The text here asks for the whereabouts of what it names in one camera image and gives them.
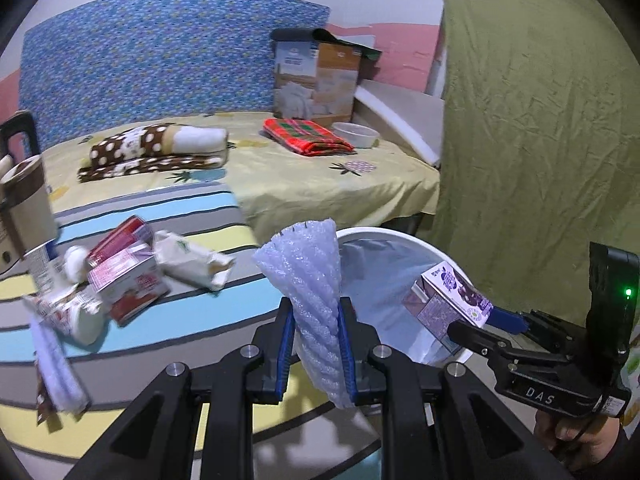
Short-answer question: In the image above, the white plastic bowl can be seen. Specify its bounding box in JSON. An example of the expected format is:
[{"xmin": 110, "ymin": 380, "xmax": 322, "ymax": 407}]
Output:
[{"xmin": 331, "ymin": 121, "xmax": 380, "ymax": 150}]

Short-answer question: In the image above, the brown and cream kettle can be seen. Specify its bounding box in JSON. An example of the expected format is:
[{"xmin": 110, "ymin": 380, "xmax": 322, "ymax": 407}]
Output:
[{"xmin": 0, "ymin": 110, "xmax": 61, "ymax": 277}]

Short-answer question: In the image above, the yellow pineapple print bedsheet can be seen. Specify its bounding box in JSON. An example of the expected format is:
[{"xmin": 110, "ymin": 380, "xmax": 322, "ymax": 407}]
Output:
[{"xmin": 42, "ymin": 110, "xmax": 442, "ymax": 242}]

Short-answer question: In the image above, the white foam net sleeve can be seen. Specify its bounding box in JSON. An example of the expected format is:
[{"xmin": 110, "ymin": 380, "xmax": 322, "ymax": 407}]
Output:
[
  {"xmin": 30, "ymin": 310, "xmax": 92, "ymax": 415},
  {"xmin": 252, "ymin": 217, "xmax": 358, "ymax": 408}
]

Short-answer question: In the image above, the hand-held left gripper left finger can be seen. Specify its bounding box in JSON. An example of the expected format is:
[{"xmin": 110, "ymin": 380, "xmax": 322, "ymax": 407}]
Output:
[{"xmin": 62, "ymin": 297, "xmax": 297, "ymax": 480}]

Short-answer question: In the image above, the white wrapper with green print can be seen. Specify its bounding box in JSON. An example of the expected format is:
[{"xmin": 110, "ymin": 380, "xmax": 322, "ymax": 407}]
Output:
[{"xmin": 152, "ymin": 230, "xmax": 237, "ymax": 292}]

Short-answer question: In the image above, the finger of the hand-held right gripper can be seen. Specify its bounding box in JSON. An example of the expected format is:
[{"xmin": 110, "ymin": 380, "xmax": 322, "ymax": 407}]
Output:
[
  {"xmin": 446, "ymin": 320, "xmax": 523, "ymax": 363},
  {"xmin": 489, "ymin": 306, "xmax": 588, "ymax": 356}
]

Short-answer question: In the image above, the white carton with blue print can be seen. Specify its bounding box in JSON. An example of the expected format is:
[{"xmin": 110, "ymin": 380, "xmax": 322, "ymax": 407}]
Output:
[{"xmin": 22, "ymin": 242, "xmax": 64, "ymax": 306}]

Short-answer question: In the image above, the person's right hand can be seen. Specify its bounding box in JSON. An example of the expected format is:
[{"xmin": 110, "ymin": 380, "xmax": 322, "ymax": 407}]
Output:
[{"xmin": 532, "ymin": 405, "xmax": 629, "ymax": 477}]

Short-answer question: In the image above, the striped cloth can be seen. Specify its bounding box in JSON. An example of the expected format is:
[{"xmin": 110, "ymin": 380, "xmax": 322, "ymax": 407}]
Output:
[{"xmin": 0, "ymin": 182, "xmax": 382, "ymax": 467}]

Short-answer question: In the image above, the purple drink carton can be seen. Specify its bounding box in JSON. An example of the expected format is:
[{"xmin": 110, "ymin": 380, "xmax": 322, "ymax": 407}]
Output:
[{"xmin": 402, "ymin": 265, "xmax": 495, "ymax": 355}]

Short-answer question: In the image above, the blue patterned mattress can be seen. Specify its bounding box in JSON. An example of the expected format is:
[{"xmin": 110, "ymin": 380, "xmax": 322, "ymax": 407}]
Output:
[{"xmin": 19, "ymin": 0, "xmax": 332, "ymax": 152}]

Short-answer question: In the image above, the white round trash bin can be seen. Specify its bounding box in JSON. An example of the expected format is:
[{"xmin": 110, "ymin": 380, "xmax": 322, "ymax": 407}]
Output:
[{"xmin": 336, "ymin": 226, "xmax": 475, "ymax": 366}]

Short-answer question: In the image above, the white foam board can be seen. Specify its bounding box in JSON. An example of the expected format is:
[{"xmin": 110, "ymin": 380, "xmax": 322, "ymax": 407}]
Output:
[{"xmin": 354, "ymin": 79, "xmax": 446, "ymax": 167}]

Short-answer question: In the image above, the red drink can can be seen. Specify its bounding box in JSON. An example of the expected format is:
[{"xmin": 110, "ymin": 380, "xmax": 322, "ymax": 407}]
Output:
[{"xmin": 86, "ymin": 215, "xmax": 155, "ymax": 267}]

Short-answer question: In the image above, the red plaid folded cloth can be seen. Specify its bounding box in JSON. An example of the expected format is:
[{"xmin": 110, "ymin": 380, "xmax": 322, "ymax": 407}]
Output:
[{"xmin": 260, "ymin": 117, "xmax": 357, "ymax": 157}]

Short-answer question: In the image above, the green curtain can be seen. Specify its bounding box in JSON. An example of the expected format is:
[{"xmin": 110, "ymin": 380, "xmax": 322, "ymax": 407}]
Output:
[{"xmin": 429, "ymin": 0, "xmax": 640, "ymax": 323}]

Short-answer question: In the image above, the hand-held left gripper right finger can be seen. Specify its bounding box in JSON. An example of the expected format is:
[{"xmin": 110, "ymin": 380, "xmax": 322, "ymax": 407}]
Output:
[{"xmin": 337, "ymin": 296, "xmax": 577, "ymax": 480}]

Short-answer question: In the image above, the brown polka dot blanket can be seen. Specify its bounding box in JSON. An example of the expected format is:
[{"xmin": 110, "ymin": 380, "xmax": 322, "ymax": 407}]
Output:
[{"xmin": 76, "ymin": 122, "xmax": 230, "ymax": 184}]

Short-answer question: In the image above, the printed cardboard box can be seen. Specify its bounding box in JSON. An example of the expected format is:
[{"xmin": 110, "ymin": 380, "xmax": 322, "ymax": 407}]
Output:
[{"xmin": 270, "ymin": 27, "xmax": 384, "ymax": 129}]

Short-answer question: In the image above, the crumpled white tissue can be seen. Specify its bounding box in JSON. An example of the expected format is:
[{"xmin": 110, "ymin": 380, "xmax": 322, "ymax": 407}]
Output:
[{"xmin": 64, "ymin": 245, "xmax": 91, "ymax": 284}]

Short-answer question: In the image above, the red and white carton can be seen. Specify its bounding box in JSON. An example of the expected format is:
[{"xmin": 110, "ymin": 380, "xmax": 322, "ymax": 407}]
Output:
[
  {"xmin": 107, "ymin": 289, "xmax": 172, "ymax": 327},
  {"xmin": 87, "ymin": 247, "xmax": 172, "ymax": 307}
]

